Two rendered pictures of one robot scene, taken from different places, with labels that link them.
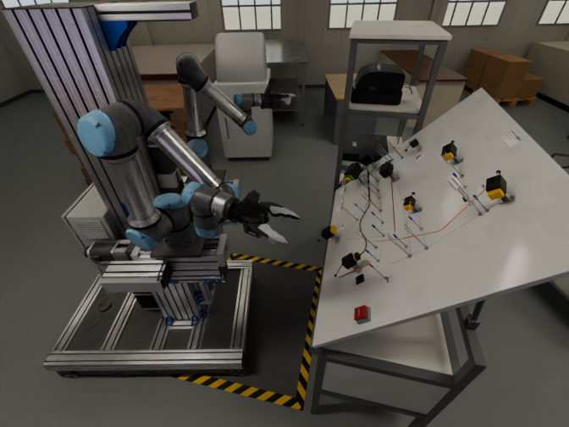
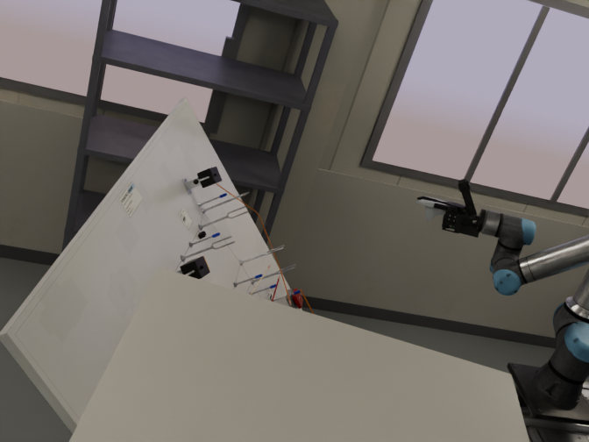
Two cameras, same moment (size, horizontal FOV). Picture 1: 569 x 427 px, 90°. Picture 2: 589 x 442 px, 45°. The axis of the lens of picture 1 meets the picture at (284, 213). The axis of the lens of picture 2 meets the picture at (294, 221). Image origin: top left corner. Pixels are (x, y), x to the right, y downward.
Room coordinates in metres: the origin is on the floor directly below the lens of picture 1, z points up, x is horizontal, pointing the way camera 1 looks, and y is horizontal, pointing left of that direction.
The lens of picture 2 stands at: (2.45, -0.94, 2.40)
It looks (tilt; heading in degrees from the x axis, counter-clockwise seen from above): 28 degrees down; 163
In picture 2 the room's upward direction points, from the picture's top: 19 degrees clockwise
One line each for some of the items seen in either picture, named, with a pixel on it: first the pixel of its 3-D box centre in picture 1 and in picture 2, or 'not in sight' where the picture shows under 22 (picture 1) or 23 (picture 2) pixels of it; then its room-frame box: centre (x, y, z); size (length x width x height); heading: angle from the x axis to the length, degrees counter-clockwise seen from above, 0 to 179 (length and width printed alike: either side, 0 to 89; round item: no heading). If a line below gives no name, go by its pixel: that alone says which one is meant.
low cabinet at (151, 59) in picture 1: (160, 85); not in sight; (5.91, 2.37, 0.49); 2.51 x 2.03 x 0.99; 179
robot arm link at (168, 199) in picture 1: (171, 210); (578, 349); (0.95, 0.48, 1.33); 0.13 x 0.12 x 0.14; 158
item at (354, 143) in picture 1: (364, 147); not in sight; (1.95, -0.61, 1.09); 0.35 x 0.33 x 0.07; 166
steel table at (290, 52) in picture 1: (282, 75); not in sight; (6.05, -0.02, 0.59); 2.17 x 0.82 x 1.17; 179
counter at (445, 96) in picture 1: (411, 84); not in sight; (5.95, -2.58, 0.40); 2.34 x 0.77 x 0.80; 179
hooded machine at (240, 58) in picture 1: (245, 99); not in sight; (4.08, 0.51, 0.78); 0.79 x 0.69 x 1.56; 179
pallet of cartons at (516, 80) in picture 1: (499, 75); not in sight; (6.40, -4.59, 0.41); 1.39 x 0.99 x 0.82; 179
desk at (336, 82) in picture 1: (347, 107); not in sight; (4.85, -1.11, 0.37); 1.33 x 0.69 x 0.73; 0
